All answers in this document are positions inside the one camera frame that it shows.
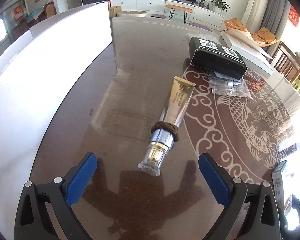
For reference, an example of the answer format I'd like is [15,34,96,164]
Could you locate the blue white medicine box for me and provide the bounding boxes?
[271,160,294,216]

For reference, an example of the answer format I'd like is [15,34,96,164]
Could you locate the gold cosmetic tube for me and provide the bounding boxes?
[138,76,196,176]

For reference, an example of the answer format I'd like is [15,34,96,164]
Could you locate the large white open box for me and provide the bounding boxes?
[0,0,113,181]

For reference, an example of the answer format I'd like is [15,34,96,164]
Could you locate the clear plastic bag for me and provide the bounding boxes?
[207,70,252,98]

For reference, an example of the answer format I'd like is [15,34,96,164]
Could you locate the wooden dining chair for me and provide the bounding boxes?
[269,41,300,84]

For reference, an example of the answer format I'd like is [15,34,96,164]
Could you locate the flat white box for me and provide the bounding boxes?
[221,31,274,77]

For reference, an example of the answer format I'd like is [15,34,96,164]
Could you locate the black rectangular box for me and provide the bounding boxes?
[189,36,247,80]

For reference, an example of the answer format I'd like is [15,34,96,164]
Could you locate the orange lounge chair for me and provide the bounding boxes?
[224,18,278,48]

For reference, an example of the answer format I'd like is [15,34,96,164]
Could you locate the white standing air conditioner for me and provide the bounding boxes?
[241,0,268,33]

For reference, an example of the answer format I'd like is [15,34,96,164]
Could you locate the far dining table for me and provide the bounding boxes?
[26,8,45,23]

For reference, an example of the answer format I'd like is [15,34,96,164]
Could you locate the purple floor mat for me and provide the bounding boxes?
[187,22,212,32]

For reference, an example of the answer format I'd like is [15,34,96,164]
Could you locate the red paper window decoration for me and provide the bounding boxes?
[288,5,300,27]

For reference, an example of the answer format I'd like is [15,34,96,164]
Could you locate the white tv cabinet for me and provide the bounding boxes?
[110,0,224,29]

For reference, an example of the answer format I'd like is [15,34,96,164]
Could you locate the grey curtain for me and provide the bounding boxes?
[261,0,286,35]

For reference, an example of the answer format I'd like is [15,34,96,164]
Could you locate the green potted plant right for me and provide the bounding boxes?
[209,0,230,11]

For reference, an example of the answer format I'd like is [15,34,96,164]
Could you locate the cardboard box on floor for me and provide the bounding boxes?
[109,6,122,18]

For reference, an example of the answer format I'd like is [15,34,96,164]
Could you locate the wooden bench hairpin legs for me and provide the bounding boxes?
[165,4,193,23]

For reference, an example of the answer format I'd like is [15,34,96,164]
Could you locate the small potted plant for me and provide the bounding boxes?
[199,0,206,8]

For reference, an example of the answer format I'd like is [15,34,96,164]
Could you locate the round beige floor mat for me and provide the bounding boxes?
[117,10,148,17]

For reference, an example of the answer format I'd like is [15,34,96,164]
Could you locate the brown braided hair tie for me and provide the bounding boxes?
[150,121,181,142]

